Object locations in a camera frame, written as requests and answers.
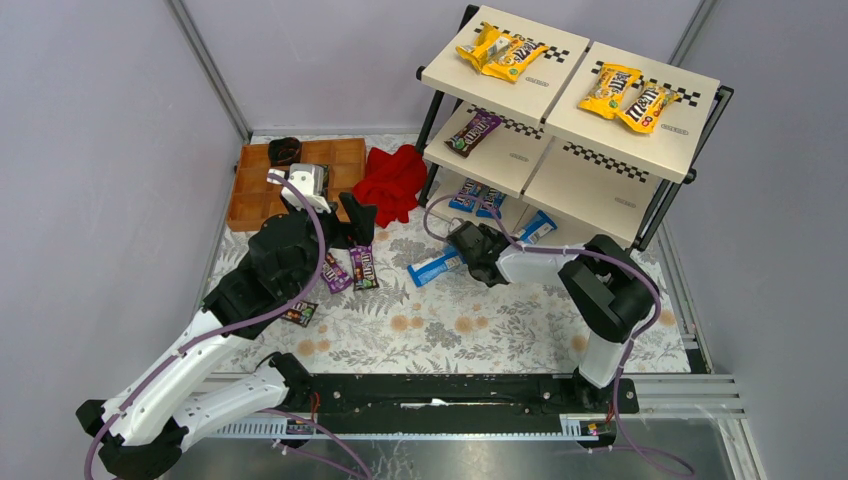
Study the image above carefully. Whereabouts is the blue M&M bag bottom shelf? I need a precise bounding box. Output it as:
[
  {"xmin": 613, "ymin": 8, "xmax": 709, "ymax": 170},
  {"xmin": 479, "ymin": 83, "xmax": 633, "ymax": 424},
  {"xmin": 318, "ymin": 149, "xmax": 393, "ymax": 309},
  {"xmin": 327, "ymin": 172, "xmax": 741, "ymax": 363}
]
[{"xmin": 448, "ymin": 178, "xmax": 486, "ymax": 213}]

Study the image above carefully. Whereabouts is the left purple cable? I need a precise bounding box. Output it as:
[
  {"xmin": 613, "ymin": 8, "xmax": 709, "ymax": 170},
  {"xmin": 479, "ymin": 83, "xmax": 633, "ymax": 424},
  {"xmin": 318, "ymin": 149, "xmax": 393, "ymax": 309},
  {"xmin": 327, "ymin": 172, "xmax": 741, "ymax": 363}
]
[{"xmin": 83, "ymin": 173, "xmax": 329, "ymax": 480}]

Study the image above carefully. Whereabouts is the floral tablecloth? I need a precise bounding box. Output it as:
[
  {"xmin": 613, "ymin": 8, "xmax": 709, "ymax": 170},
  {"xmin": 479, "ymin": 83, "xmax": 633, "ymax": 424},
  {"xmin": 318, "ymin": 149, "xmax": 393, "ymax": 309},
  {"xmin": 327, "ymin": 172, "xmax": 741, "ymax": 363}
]
[{"xmin": 198, "ymin": 132, "xmax": 690, "ymax": 376}]

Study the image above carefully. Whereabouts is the dark rolled tie top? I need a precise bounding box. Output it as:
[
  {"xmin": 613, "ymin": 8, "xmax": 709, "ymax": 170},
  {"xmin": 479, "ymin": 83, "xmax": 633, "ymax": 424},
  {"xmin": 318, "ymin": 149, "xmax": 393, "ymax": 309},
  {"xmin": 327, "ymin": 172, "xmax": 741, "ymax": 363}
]
[{"xmin": 267, "ymin": 137, "xmax": 302, "ymax": 167}]

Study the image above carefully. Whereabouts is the purple candy bag right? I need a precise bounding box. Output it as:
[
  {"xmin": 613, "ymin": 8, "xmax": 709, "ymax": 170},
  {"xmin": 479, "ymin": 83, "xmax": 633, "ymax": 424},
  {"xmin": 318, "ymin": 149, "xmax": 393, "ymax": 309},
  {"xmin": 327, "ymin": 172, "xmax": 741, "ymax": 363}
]
[{"xmin": 349, "ymin": 245, "xmax": 379, "ymax": 291}]

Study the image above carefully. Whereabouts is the red cloth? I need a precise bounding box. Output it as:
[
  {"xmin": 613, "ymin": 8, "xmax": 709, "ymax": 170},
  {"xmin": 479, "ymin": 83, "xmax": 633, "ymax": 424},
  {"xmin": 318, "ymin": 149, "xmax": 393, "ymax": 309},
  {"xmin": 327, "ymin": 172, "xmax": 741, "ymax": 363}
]
[{"xmin": 353, "ymin": 144, "xmax": 427, "ymax": 229}]

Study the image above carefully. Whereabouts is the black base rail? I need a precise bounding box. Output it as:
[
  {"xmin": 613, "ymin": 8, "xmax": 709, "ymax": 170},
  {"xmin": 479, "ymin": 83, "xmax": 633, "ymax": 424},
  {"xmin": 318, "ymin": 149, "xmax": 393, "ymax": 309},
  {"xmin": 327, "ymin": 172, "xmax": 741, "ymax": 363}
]
[{"xmin": 267, "ymin": 353, "xmax": 640, "ymax": 435}]

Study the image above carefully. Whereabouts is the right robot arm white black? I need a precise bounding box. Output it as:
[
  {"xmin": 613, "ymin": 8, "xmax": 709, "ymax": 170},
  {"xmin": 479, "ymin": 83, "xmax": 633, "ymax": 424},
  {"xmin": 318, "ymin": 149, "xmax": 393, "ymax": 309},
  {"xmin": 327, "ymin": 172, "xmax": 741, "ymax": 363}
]
[{"xmin": 446, "ymin": 221, "xmax": 662, "ymax": 389}]

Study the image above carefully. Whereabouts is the brown m&m bag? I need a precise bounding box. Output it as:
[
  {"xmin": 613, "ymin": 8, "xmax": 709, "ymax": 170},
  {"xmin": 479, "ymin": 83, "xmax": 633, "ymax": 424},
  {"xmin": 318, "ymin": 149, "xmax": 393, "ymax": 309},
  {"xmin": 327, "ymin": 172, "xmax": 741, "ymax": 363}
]
[
  {"xmin": 444, "ymin": 109, "xmax": 502, "ymax": 158},
  {"xmin": 281, "ymin": 301, "xmax": 318, "ymax": 328}
]

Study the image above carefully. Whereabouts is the brown M&M bag on shelf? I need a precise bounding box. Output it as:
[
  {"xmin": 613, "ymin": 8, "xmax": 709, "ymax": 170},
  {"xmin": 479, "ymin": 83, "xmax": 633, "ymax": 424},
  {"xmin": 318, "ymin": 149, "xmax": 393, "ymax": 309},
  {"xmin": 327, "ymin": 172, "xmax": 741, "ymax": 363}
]
[{"xmin": 444, "ymin": 109, "xmax": 502, "ymax": 158}]

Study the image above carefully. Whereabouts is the cream three-tier shelf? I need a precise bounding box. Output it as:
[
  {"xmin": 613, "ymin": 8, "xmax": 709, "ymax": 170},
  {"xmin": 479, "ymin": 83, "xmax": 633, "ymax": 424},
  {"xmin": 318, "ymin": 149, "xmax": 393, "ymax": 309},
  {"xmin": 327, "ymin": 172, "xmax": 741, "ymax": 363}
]
[{"xmin": 416, "ymin": 5, "xmax": 733, "ymax": 250}]

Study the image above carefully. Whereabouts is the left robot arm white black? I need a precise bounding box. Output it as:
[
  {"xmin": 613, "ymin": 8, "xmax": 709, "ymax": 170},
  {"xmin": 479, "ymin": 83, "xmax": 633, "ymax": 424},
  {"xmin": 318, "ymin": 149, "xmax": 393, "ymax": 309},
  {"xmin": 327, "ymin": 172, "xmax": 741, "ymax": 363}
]
[{"xmin": 76, "ymin": 193, "xmax": 377, "ymax": 479}]

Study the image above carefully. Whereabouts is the yellow M&M bag on shelf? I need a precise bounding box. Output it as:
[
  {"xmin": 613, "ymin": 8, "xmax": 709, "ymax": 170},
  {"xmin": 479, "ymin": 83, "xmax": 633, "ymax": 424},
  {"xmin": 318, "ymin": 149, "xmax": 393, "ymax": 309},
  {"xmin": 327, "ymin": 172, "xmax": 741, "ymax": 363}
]
[{"xmin": 482, "ymin": 35, "xmax": 549, "ymax": 83}]

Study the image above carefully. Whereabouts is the yellow candy bag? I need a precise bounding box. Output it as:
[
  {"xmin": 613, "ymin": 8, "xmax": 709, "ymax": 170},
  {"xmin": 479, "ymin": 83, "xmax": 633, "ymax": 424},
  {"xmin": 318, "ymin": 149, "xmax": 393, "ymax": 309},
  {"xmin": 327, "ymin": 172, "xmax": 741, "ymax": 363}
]
[
  {"xmin": 577, "ymin": 63, "xmax": 642, "ymax": 120},
  {"xmin": 455, "ymin": 22, "xmax": 513, "ymax": 73},
  {"xmin": 616, "ymin": 82, "xmax": 680, "ymax": 135}
]

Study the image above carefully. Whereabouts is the blue M&M bag moved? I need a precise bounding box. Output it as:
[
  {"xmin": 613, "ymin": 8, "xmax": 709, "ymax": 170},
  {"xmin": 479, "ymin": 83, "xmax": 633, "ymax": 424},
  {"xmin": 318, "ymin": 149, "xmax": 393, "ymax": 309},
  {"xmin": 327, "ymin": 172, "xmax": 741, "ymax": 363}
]
[{"xmin": 475, "ymin": 187, "xmax": 507, "ymax": 219}]

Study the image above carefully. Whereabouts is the purple candy bag left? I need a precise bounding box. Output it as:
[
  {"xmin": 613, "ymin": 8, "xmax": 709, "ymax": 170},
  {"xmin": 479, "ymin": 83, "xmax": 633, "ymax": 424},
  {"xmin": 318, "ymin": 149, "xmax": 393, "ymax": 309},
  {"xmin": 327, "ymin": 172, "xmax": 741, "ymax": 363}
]
[{"xmin": 321, "ymin": 252, "xmax": 353, "ymax": 294}]

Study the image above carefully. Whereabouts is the wooden compartment tray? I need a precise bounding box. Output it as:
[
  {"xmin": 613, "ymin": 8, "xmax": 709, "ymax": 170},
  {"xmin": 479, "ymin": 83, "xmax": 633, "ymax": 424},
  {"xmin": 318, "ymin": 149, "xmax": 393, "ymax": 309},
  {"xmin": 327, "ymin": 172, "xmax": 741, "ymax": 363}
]
[{"xmin": 226, "ymin": 138, "xmax": 366, "ymax": 232}]

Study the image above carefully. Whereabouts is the light blue candy bag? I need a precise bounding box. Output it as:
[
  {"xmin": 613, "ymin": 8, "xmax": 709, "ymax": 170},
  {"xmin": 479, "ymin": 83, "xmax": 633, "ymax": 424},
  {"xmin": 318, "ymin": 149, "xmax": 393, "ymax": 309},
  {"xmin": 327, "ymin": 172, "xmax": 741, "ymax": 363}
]
[{"xmin": 407, "ymin": 246, "xmax": 465, "ymax": 287}]

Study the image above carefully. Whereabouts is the purple candy bag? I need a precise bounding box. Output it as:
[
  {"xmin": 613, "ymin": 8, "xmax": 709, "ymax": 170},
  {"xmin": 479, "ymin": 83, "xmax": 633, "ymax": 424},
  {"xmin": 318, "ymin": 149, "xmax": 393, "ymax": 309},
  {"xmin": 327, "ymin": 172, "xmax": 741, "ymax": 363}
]
[
  {"xmin": 349, "ymin": 245, "xmax": 379, "ymax": 291},
  {"xmin": 321, "ymin": 252, "xmax": 353, "ymax": 294}
]

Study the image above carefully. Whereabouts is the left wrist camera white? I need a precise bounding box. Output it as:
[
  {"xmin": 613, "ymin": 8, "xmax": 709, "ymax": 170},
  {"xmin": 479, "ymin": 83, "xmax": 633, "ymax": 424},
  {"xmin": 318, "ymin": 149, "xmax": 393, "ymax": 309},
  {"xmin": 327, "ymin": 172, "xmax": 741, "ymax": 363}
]
[{"xmin": 266, "ymin": 163, "xmax": 331, "ymax": 213}]

